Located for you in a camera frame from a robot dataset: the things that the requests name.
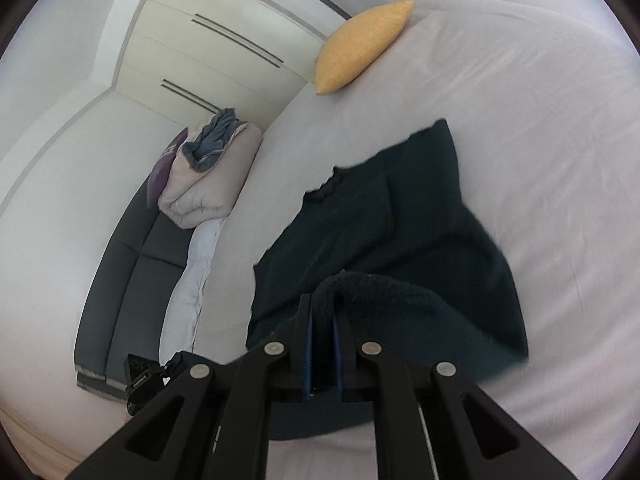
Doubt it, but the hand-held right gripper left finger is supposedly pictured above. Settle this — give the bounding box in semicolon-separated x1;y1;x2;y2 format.
65;294;315;480

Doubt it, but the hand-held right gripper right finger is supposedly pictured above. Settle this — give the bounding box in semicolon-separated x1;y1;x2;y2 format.
332;310;576;480

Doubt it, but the dark green knit sweater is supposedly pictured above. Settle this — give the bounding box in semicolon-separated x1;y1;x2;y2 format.
246;119;530;442

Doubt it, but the dark grey sofa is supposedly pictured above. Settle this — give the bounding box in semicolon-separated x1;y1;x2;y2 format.
74;176;193;401

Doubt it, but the beige folded comforter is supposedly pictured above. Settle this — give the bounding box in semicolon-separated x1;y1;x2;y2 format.
158;121;264;231

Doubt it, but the purple cushion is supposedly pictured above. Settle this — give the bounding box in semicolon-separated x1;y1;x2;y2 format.
147;128;189;209

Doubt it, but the blue grey cloth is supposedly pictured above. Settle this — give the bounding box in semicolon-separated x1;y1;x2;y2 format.
180;108;250;173

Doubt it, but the white bed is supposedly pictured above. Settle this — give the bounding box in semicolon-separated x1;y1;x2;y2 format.
159;0;640;480

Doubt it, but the yellow pillow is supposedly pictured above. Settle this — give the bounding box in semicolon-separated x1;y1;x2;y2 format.
314;0;416;96

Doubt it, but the cream wardrobe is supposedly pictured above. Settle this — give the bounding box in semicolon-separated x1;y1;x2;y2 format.
113;0;355;131

